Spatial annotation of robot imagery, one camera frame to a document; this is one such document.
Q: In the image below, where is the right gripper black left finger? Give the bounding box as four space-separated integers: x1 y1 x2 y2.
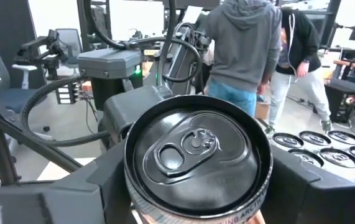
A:
0 139 136 224

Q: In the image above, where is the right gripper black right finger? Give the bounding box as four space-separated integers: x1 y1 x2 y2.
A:
260 144 355 224

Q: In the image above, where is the silver slim can black lid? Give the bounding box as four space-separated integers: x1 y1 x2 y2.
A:
123 95 274 224
272 133 305 149
298 130 333 146
288 148 325 169

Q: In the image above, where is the silver slim can green print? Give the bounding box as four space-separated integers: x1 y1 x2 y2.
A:
328 129 355 146

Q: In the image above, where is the grey office chair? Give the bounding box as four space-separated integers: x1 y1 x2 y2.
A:
55 27 84 68
0 27 48 114

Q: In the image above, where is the cardboard box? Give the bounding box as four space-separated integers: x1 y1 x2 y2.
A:
254 101 271 121

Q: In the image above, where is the person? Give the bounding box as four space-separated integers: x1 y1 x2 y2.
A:
203 0 283 118
264 6 333 139

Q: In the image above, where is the black left wrist camera cable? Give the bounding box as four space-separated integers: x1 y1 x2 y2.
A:
21 76 111 147

